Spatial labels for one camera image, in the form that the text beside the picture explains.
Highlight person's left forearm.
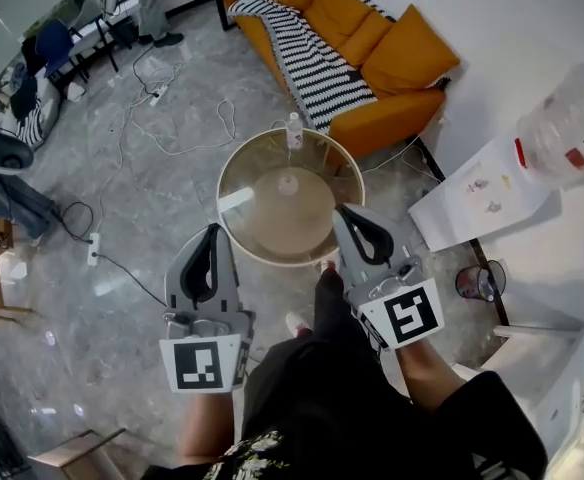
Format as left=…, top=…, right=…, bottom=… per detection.
left=177, top=390, right=239, bottom=470

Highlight white cabinet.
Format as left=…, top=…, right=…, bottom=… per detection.
left=450, top=316, right=584, bottom=462

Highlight large orange cushion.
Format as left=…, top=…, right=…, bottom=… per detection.
left=360, top=3, right=462, bottom=97

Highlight clear labelled plastic bottle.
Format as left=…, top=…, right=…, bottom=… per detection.
left=285, top=111, right=305, bottom=152

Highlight black round device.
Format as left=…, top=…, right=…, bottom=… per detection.
left=0, top=131, right=36, bottom=175

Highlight person's left white shoe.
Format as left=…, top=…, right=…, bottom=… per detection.
left=285, top=311, right=314, bottom=339

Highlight round glass side table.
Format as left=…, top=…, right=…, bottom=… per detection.
left=215, top=128, right=365, bottom=270

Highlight grey bean bag with clothes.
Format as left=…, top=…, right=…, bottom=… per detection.
left=0, top=74, right=64, bottom=150

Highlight white table black legs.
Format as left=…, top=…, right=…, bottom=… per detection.
left=68, top=0, right=141, bottom=75

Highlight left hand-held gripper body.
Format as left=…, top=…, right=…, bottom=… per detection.
left=158, top=306, right=256, bottom=395

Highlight wooden grey chair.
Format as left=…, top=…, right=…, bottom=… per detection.
left=26, top=427, right=129, bottom=480

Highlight black white striped blanket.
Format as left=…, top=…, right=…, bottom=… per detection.
left=227, top=0, right=380, bottom=137

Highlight blue chair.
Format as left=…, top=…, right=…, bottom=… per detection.
left=33, top=17, right=91, bottom=82

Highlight clear water jug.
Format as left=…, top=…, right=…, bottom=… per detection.
left=515, top=61, right=584, bottom=190

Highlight orange sofa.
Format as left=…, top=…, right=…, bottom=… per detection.
left=221, top=0, right=462, bottom=160

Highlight person's right forearm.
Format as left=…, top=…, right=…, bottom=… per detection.
left=395, top=339, right=467, bottom=415

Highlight black cable with adapter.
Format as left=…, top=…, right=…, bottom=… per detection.
left=46, top=199, right=96, bottom=245

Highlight long black cable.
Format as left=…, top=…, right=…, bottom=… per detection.
left=91, top=252, right=169, bottom=309

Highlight black wire waste bin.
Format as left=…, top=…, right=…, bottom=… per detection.
left=454, top=258, right=508, bottom=304

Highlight white water dispenser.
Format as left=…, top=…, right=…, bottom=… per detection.
left=407, top=132, right=564, bottom=254

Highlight person's black clothed body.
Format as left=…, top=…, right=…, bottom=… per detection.
left=140, top=267, right=549, bottom=480

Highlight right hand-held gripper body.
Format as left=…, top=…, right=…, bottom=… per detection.
left=343, top=254, right=446, bottom=352

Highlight white looped cable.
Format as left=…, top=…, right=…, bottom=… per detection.
left=130, top=98, right=239, bottom=157

